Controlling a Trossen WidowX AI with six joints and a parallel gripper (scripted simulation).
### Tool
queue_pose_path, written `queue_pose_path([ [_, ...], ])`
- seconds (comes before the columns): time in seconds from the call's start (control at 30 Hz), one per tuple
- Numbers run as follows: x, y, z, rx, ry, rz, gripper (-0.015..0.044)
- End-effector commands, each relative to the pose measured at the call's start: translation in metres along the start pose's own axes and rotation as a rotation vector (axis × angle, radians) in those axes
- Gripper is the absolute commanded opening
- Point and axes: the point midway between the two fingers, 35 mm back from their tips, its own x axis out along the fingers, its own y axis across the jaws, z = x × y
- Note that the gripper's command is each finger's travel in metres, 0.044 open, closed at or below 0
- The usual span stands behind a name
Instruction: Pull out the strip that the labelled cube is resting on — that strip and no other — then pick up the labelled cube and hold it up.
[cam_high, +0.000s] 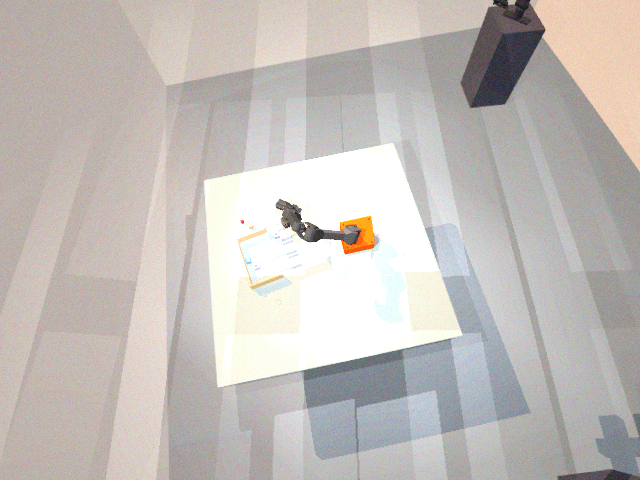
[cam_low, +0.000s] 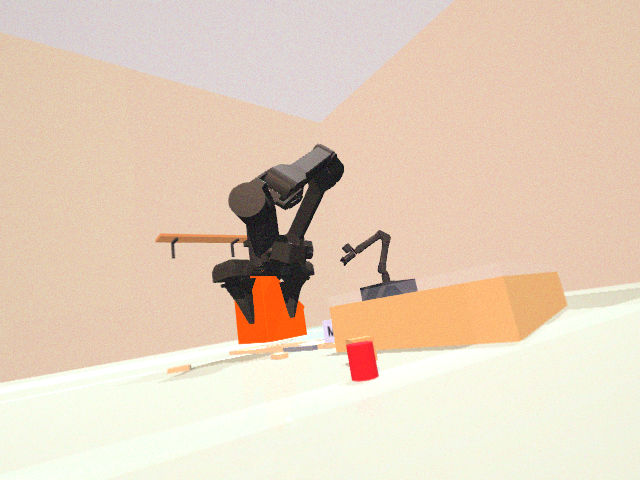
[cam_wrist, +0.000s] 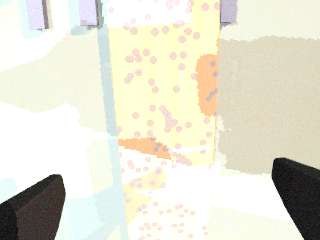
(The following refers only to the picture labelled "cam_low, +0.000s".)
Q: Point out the red cylinder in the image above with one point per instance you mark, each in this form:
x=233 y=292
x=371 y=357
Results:
x=362 y=361

